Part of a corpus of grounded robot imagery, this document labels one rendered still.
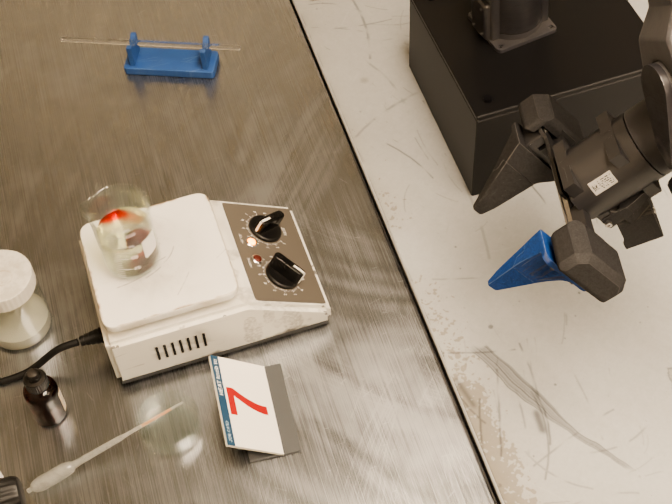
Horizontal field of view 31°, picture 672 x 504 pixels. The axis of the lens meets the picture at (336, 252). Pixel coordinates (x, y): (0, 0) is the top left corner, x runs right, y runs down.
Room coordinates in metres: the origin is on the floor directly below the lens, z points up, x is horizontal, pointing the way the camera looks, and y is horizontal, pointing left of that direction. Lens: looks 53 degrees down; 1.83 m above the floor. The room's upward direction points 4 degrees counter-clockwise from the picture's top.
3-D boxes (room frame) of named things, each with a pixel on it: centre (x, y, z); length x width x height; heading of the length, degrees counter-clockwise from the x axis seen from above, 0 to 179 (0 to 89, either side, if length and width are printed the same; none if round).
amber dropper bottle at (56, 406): (0.54, 0.26, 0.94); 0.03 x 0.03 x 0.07
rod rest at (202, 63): (0.97, 0.16, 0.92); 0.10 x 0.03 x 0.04; 80
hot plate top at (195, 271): (0.64, 0.16, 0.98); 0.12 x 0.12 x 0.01; 15
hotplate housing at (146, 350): (0.65, 0.13, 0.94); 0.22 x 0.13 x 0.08; 105
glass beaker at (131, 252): (0.64, 0.18, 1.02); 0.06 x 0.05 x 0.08; 87
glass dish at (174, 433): (0.52, 0.15, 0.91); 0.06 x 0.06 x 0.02
